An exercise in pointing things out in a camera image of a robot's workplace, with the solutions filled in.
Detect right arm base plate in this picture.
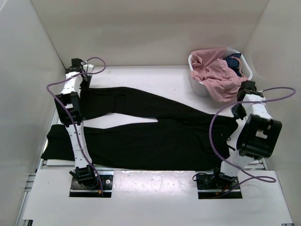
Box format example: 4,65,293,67
192,172,243,200

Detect white laundry basket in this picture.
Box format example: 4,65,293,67
188,48,253,97

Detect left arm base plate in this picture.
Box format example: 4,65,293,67
69,174,113,198

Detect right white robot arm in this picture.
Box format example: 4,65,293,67
211,81,282,188

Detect pink trousers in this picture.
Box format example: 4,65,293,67
190,47,248,103

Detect navy garment in basket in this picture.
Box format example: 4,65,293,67
223,53,244,77

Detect black trousers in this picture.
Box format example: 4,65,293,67
40,86,245,170

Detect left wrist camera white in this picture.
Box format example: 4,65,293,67
81,61,95,74

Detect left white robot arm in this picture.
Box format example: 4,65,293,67
55,58,99,189

